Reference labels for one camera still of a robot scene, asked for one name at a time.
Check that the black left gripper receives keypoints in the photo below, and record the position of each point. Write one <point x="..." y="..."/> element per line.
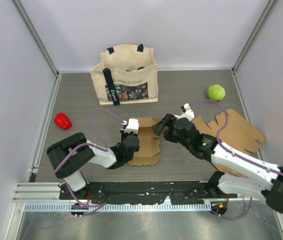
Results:
<point x="123" y="134"/>

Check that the beige canvas tote bag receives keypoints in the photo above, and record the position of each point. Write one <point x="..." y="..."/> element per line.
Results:
<point x="126" y="74"/>

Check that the green cabbage ball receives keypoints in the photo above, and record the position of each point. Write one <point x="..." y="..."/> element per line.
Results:
<point x="215" y="92"/>

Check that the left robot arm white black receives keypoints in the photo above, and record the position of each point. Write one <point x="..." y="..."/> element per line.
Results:
<point x="70" y="154"/>

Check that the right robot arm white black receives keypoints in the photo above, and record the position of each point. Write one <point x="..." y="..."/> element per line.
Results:
<point x="262" y="180"/>

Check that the spare brown cardboard box blank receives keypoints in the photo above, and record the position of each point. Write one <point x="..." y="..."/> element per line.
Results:
<point x="238" y="133"/>

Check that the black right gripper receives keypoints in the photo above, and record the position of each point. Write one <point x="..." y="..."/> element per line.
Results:
<point x="167" y="120"/>

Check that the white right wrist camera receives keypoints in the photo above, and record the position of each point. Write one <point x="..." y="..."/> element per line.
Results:
<point x="186" y="112"/>

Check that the slotted cable duct strip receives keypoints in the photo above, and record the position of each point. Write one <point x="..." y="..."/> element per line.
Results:
<point x="71" y="207"/>

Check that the red bell pepper toy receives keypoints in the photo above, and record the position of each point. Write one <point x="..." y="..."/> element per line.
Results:
<point x="62" y="121"/>

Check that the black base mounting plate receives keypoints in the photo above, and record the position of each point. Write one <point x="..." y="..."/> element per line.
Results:
<point x="150" y="192"/>

